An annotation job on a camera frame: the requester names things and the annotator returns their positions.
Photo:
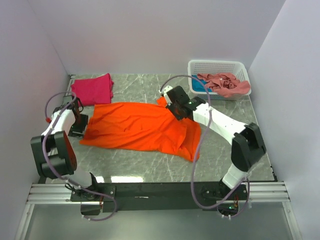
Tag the black base beam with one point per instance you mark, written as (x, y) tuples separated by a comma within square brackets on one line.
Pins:
[(142, 196)]

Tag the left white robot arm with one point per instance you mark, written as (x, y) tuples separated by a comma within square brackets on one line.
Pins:
[(66, 120)]

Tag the aluminium rail frame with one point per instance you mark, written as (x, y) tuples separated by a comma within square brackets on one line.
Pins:
[(57, 194)]

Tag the blue t shirt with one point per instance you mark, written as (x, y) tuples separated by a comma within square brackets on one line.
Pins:
[(198, 85)]

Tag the folded magenta t shirt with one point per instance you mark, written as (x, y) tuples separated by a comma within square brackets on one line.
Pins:
[(94, 91)]

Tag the pink t shirt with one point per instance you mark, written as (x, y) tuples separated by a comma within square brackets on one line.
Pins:
[(225, 84)]

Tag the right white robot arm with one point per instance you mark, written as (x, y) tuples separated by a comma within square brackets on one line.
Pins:
[(247, 144)]

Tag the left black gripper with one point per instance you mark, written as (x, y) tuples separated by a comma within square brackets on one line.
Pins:
[(84, 119)]

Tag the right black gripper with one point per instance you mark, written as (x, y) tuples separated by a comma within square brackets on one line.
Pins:
[(170, 107)]

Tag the orange t shirt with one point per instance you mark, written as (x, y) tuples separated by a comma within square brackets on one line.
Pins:
[(142, 127)]

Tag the white plastic basket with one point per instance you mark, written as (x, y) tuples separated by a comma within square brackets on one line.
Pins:
[(217, 66)]

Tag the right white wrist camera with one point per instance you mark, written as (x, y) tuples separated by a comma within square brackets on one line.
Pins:
[(164, 93)]

